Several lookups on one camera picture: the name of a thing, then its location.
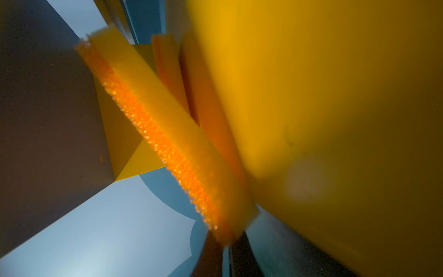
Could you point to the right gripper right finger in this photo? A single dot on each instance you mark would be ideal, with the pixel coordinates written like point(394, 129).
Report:
point(242, 260)

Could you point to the yellow shelf pink blue boards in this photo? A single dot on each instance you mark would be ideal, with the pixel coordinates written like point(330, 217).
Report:
point(336, 108)

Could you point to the orange sponge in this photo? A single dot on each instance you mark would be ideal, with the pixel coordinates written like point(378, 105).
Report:
point(205, 105)
point(168, 68)
point(201, 171)

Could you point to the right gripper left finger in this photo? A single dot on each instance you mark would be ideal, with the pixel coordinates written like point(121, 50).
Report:
point(210, 262)

